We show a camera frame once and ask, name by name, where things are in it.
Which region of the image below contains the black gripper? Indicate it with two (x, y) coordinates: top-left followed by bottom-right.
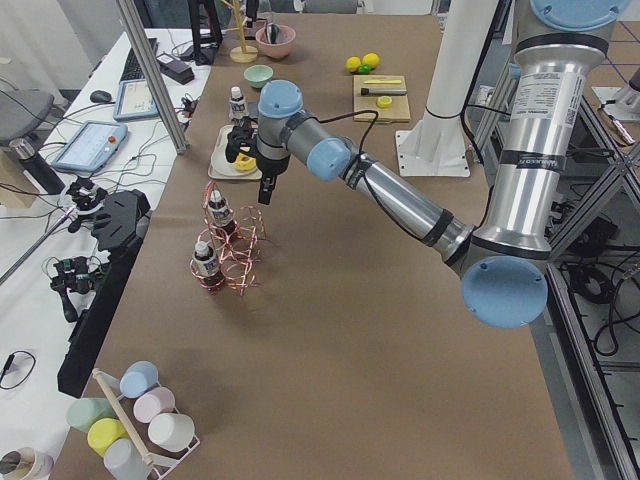
(225, 117), (290, 205)

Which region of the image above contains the tea bottle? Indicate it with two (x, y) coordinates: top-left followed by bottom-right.
(229, 85), (248, 125)
(208, 189), (237, 237)
(192, 240), (225, 293)

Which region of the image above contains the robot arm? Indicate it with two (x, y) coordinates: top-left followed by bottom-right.
(225, 1), (627, 328)

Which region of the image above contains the cream rabbit tray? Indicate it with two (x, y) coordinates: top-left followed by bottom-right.
(208, 125), (261, 180)

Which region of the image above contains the glazed donut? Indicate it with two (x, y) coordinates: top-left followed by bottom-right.
(232, 153), (257, 172)

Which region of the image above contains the white round plate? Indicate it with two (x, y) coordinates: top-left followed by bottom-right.
(208, 144), (257, 178)

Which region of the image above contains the mint green bowl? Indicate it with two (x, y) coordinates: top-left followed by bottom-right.
(244, 65), (274, 89)

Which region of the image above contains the wooden mug tree stand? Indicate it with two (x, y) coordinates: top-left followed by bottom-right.
(219, 0), (258, 64)

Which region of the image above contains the steel muddler black tip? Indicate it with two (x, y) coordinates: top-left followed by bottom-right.
(360, 87), (407, 96)

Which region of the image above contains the pink ice bowl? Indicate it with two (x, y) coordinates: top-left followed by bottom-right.
(255, 24), (296, 59)

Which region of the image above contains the half lemon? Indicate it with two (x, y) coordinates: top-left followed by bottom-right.
(376, 95), (393, 109)

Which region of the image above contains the yellow lemon lower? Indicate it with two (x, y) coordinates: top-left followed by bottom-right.
(344, 56), (361, 73)

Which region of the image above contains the yellow lemon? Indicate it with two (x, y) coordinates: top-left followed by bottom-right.
(361, 52), (381, 70)
(344, 56), (361, 73)

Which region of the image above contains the wooden cutting board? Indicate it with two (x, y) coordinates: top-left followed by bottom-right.
(352, 74), (411, 123)

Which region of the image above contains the yellow plastic knife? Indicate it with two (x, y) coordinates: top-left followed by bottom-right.
(363, 79), (403, 85)

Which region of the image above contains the green lime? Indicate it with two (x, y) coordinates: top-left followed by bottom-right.
(357, 64), (372, 75)

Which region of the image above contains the steel ice scoop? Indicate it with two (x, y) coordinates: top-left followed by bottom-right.
(265, 20), (281, 45)

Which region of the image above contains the teach pendant tablet far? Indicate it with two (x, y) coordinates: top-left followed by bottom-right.
(113, 79), (159, 121)

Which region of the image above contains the teach pendant tablet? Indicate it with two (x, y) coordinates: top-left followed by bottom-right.
(51, 121), (128, 173)
(113, 79), (159, 121)

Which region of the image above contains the yellow lemon upper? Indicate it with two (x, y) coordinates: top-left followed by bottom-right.
(361, 52), (381, 70)

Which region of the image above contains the teach pendant tablet near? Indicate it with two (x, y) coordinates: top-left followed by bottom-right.
(51, 121), (128, 173)

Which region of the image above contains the light blue cup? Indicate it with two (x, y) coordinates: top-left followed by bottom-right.
(119, 360), (159, 399)

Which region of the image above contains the pink cup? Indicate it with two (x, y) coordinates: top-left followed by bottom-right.
(133, 386), (175, 424)

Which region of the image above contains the black thermos bottle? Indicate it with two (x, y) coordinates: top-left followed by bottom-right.
(9, 138), (65, 194)

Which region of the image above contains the white cup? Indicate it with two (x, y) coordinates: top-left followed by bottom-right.
(148, 413), (195, 452)

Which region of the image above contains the green cup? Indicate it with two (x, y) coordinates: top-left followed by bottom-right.
(66, 397), (116, 433)

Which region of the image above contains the yellow cup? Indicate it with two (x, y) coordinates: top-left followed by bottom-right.
(87, 418), (129, 457)

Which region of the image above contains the grey cup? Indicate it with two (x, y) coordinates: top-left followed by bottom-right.
(103, 438), (152, 480)

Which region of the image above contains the copper wire bottle rack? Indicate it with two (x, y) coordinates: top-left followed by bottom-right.
(189, 180), (266, 295)

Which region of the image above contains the aluminium camera post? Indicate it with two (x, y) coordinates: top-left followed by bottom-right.
(115, 0), (189, 155)

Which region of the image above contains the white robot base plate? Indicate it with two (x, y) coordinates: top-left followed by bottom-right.
(396, 0), (499, 177)

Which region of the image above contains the white wire cup rack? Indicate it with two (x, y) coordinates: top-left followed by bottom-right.
(87, 361), (200, 479)

